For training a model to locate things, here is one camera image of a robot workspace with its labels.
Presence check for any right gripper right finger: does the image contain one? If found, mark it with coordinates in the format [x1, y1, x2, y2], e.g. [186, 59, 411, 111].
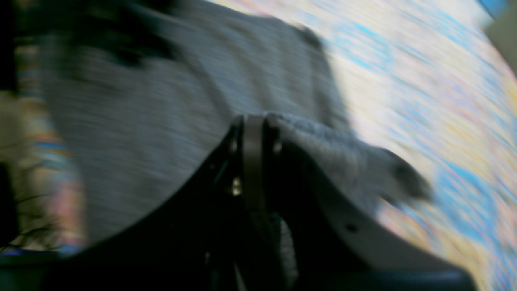
[264, 114, 477, 291]

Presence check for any patterned tablecloth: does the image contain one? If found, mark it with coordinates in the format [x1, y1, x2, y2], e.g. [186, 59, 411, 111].
[1, 0, 516, 291]

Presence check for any grey t-shirt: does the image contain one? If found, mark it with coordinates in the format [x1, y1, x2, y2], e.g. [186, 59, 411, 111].
[40, 0, 433, 291]

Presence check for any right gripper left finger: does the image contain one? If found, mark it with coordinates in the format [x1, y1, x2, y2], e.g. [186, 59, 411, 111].
[1, 116, 265, 291]

